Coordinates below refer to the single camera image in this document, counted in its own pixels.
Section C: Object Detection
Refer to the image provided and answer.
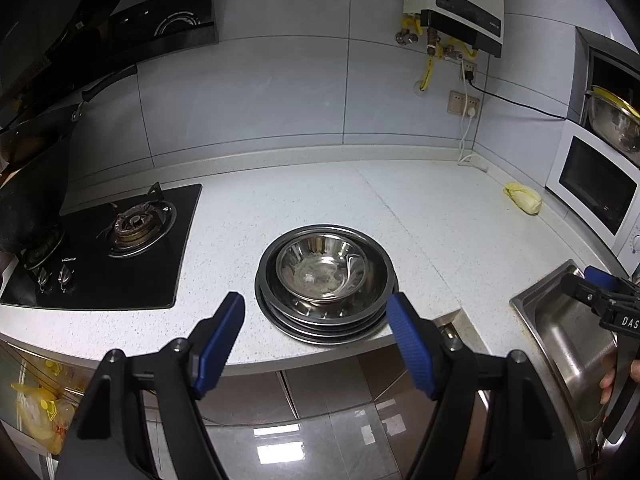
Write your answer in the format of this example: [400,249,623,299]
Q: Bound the grey wall shelf cabinet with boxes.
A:
[570,26,640,161]

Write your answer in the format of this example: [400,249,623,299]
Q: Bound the yellow plastic bag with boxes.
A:
[11,360,76,456]

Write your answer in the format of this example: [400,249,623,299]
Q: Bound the black wok with handle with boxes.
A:
[0,64,138,161]

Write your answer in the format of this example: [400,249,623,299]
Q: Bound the napa cabbage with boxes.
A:
[504,182,543,217]

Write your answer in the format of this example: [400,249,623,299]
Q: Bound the white power cable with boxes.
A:
[457,80,488,171]

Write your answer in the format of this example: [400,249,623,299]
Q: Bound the black power cable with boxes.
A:
[467,72,568,122]

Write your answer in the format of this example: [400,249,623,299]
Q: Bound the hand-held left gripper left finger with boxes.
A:
[54,291,246,480]

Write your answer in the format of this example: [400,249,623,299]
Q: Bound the kitchen base cabinet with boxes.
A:
[0,340,491,480]

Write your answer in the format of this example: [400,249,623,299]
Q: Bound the steel sink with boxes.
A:
[510,259,640,466]

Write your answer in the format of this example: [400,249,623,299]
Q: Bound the black range hood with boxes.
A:
[0,0,220,111]

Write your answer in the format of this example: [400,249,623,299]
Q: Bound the gas valve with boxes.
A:
[395,15,426,48]

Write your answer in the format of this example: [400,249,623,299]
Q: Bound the stove burner grate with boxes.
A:
[102,182,178,259]

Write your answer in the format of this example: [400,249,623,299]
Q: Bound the white microwave oven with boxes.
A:
[545,120,640,266]

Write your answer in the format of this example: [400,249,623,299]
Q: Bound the glass bowl with yellow rim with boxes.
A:
[585,86,640,156]

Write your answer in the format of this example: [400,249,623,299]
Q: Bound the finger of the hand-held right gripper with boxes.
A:
[584,266,632,292]
[560,273,608,312]

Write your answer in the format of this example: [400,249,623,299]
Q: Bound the person's right hand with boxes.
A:
[599,350,640,406]

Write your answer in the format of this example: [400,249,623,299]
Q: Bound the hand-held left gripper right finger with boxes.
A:
[387,292,571,480]

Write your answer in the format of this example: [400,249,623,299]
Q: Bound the large steel bowl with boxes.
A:
[276,232,370,305]

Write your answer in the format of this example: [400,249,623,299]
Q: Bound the yellow gas hose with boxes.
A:
[414,15,441,93]

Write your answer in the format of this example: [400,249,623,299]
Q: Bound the black glass gas stove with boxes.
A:
[0,182,203,310]

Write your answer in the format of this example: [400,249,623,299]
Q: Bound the black pot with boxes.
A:
[0,137,71,256]

